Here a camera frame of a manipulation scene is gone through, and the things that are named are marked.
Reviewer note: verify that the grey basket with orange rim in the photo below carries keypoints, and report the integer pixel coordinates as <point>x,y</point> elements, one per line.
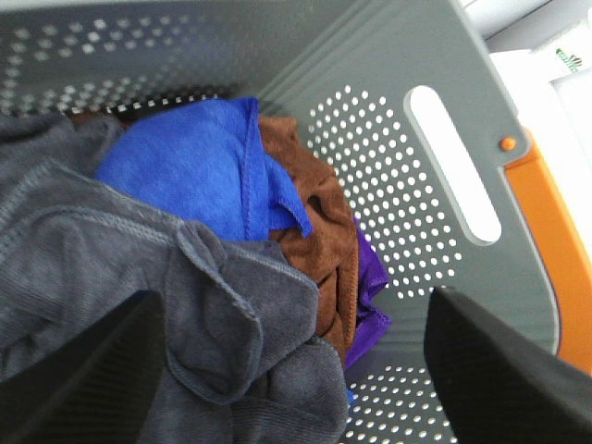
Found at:
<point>401,98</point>

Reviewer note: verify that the dark grey towel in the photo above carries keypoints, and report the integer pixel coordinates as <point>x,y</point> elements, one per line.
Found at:
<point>243,363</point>

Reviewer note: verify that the brown towel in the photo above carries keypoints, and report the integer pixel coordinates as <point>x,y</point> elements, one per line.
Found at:
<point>329,255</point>

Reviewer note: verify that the purple towel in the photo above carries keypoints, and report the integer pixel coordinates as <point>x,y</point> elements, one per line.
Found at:
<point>371,323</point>

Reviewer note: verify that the blue towel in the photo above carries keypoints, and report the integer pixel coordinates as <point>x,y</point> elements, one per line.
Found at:
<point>206,162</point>

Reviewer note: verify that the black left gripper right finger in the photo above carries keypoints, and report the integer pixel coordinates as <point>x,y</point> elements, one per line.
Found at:
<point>495,385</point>

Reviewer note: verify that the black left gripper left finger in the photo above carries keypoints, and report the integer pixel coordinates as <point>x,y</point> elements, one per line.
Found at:
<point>97,388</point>

